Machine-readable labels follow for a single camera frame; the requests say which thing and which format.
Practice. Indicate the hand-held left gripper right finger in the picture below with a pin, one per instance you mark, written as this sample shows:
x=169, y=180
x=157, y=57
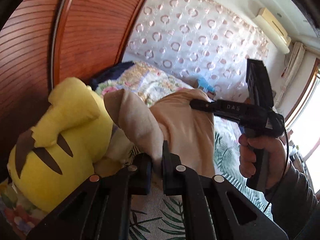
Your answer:
x=170, y=175

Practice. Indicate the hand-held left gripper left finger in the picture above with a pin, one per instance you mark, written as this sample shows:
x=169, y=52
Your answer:
x=142, y=177

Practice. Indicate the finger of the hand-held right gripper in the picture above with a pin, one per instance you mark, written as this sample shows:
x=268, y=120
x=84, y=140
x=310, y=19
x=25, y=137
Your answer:
x=202, y=106

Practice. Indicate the beige printed t-shirt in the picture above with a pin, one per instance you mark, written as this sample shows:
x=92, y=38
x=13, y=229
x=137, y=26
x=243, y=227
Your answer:
x=180, y=130

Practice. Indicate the floral quilt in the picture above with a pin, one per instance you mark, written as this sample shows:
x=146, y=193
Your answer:
x=155, y=85

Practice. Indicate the window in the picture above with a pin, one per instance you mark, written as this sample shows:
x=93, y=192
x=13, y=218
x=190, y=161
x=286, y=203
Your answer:
x=310, y=120

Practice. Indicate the circle-patterned sheer curtain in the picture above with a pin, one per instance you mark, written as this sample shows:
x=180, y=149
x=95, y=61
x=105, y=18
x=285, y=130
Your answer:
x=187, y=35

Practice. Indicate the white window curtain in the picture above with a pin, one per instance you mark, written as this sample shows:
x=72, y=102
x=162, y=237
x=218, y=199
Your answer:
x=295, y=60

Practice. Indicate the yellow plush toy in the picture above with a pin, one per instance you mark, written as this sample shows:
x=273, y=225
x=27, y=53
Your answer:
x=62, y=135

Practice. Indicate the wooden wardrobe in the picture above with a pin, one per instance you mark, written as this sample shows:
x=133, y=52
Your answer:
x=95, y=25

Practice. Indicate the wall air conditioner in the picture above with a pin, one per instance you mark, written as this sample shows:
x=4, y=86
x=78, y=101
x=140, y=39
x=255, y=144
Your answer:
x=271, y=25

